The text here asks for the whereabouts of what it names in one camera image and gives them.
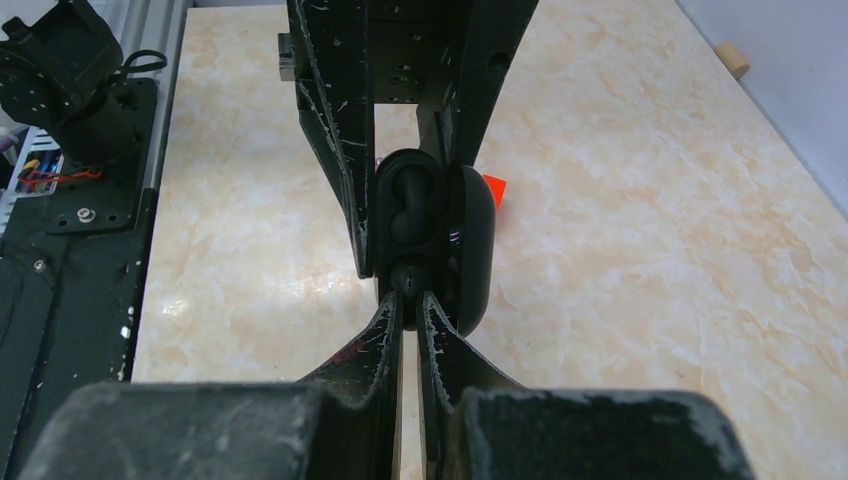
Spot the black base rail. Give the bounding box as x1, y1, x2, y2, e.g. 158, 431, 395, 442
1, 78, 159, 479

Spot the black earbud charging case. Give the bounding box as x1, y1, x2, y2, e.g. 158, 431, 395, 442
372, 149, 496, 336

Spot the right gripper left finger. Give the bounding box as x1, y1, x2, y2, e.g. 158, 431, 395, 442
21, 294, 402, 479

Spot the red rectangular block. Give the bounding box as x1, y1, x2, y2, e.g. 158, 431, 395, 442
482, 174, 508, 211

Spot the small wooden block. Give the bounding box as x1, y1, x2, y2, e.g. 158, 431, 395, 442
713, 41, 751, 80

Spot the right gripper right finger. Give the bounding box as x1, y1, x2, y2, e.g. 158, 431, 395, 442
416, 292, 754, 479

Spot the black earbud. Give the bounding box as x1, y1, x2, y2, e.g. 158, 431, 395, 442
389, 257, 436, 312

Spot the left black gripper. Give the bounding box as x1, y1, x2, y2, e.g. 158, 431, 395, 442
287, 1, 538, 279

